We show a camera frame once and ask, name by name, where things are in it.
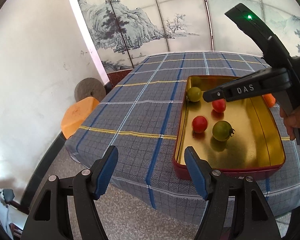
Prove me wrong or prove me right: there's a large orange mandarin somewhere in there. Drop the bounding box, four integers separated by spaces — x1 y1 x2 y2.
263 94 276 108

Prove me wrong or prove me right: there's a red tomato with calyx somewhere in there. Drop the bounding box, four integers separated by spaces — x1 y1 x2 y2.
212 99 226 113

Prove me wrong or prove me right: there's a green tomato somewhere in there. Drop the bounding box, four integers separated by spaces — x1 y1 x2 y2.
187 87 202 102
212 120 235 142

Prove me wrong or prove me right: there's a red oval tomato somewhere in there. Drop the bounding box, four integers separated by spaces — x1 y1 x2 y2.
192 116 208 133

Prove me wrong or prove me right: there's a person right hand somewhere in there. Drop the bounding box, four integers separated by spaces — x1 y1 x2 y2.
280 106 300 140

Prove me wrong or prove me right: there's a white cloth on floor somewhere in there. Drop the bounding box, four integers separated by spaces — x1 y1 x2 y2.
0 190 13 239

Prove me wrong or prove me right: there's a red gold tin box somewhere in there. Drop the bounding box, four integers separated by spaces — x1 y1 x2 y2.
173 75 286 180

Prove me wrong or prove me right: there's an orange stool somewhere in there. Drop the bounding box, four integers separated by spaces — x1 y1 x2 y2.
61 96 100 139

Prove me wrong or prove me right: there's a plaid grey tablecloth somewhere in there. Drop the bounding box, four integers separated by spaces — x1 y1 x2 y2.
65 52 300 224

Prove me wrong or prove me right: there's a painted folding screen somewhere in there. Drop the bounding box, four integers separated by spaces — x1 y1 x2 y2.
77 0 300 73

